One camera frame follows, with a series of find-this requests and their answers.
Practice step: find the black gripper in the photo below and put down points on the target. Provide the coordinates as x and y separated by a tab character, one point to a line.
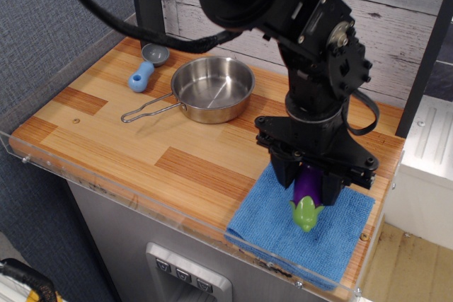
326	145

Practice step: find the purple toy eggplant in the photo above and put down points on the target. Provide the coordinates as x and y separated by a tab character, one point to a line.
306	203

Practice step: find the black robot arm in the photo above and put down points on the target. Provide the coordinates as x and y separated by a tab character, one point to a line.
326	66

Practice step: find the blue microfiber cloth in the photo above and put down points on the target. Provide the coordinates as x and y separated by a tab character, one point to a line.
263	226

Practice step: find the white toy sink unit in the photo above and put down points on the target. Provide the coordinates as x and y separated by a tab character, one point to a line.
420	199

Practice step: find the stainless steel pan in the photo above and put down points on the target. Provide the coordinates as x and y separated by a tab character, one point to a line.
208	90

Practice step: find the silver dispenser button panel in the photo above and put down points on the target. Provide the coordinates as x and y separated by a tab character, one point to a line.
177	278

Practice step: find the grey toy fridge cabinet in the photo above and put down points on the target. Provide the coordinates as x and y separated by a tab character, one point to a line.
121	235

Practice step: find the blue grey measuring scoop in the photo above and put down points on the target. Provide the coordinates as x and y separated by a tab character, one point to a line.
154	56

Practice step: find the clear acrylic table guard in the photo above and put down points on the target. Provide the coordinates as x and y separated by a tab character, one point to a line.
198	173

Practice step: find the yellow tape piece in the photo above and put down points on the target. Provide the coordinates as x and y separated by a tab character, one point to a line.
43	296

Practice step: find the black vertical post right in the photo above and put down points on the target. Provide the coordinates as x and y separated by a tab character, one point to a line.
437	36

